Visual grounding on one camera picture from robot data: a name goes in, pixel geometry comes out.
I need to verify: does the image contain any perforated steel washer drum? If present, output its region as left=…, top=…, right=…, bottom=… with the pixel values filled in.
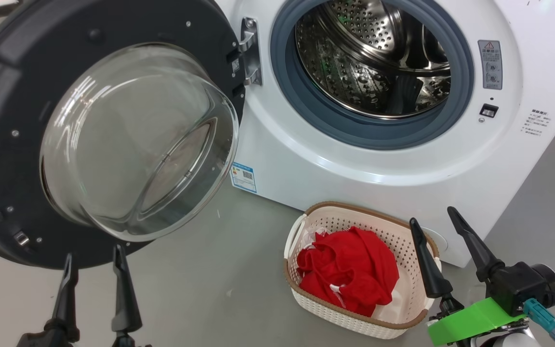
left=296, top=0, right=451, bottom=119

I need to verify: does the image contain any round white filter cover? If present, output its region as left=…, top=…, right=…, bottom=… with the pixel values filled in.
left=420, top=227, right=449, bottom=252

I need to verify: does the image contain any teal right camera connector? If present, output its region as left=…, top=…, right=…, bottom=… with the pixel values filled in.
left=523, top=298, right=555, bottom=345

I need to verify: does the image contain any blue energy label sticker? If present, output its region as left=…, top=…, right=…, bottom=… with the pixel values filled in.
left=230, top=162, right=257, bottom=193

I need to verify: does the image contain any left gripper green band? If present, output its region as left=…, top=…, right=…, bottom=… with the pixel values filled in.
left=16, top=244, right=153, bottom=347

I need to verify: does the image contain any grey warning sticker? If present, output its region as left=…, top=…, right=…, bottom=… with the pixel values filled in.
left=478, top=40, right=503, bottom=90

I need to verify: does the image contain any white front-load washing machine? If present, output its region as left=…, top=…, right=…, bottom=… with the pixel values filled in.
left=212, top=0, right=555, bottom=268

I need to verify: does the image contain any small printed text label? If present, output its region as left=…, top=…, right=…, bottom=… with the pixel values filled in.
left=523, top=110, right=548, bottom=137

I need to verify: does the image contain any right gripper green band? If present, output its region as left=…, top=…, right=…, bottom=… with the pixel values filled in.
left=409, top=206, right=531, bottom=347

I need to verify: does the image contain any cream perforated laundry basket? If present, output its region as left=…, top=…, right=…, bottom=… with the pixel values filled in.
left=284, top=201, right=442, bottom=339

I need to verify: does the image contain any grey rubber door gasket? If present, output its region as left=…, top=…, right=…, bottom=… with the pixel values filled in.
left=270, top=0, right=475, bottom=151

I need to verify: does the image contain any red garment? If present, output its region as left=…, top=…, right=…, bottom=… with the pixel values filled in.
left=297, top=227, right=400, bottom=318

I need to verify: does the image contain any metal door hinge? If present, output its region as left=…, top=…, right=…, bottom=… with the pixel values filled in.
left=239, top=18, right=263, bottom=86

